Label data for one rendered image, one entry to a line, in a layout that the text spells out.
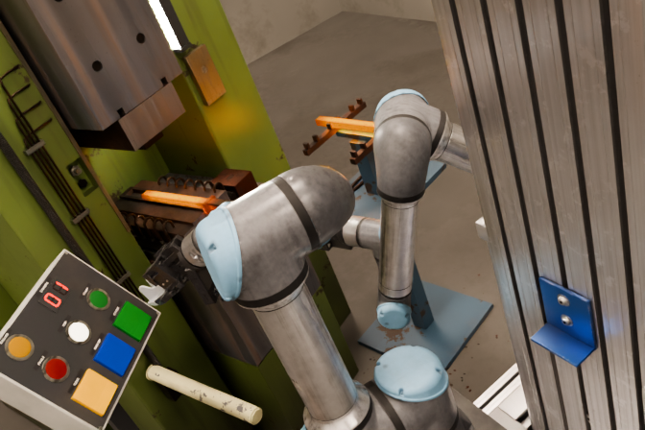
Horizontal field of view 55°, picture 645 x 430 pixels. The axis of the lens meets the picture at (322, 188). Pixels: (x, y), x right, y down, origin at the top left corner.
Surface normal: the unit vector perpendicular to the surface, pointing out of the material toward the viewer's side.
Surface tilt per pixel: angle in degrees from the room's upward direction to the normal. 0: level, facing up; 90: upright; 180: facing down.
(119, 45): 90
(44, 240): 90
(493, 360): 0
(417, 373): 8
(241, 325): 90
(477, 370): 0
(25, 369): 60
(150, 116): 90
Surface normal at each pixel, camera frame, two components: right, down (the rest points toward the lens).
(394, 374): -0.21, -0.86
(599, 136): -0.78, 0.53
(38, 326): 0.65, -0.55
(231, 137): 0.78, 0.08
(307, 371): -0.03, 0.49
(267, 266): 0.37, 0.33
